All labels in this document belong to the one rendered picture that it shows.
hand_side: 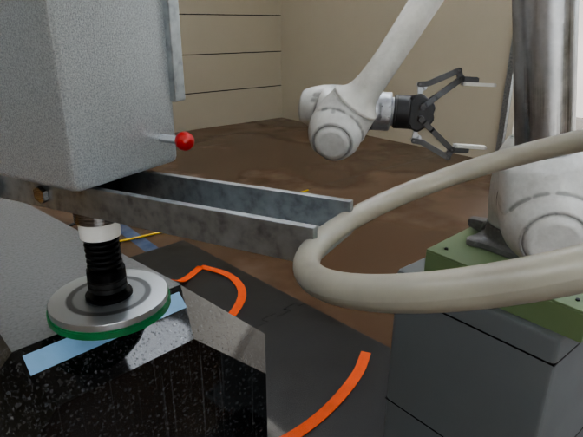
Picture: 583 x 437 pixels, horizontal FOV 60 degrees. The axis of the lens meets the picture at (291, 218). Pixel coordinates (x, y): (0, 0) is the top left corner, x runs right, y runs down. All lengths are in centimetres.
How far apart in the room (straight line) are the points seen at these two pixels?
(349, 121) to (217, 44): 645
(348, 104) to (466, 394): 73
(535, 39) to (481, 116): 491
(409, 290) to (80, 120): 55
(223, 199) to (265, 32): 708
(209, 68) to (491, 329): 647
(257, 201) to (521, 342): 66
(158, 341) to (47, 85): 54
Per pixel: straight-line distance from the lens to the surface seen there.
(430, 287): 36
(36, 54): 78
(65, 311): 98
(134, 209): 78
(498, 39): 575
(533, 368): 119
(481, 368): 126
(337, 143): 97
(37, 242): 147
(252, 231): 65
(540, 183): 98
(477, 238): 128
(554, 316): 114
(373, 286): 39
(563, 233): 97
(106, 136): 81
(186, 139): 84
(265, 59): 785
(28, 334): 106
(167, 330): 109
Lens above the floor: 137
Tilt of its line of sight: 21 degrees down
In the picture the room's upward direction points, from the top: straight up
